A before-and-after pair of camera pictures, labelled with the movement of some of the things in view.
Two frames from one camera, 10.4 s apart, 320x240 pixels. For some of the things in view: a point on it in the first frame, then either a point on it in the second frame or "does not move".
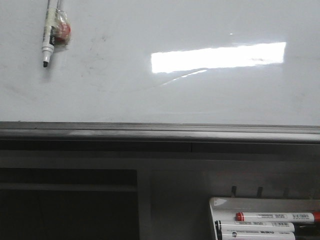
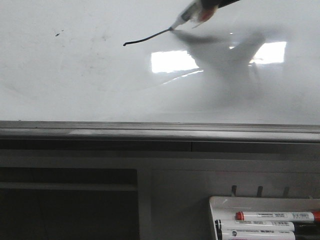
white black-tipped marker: x=48 y=47 to x=191 y=14
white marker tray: x=225 y=209 does not move
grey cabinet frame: x=140 y=194 does not move
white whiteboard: x=210 y=62 does not move
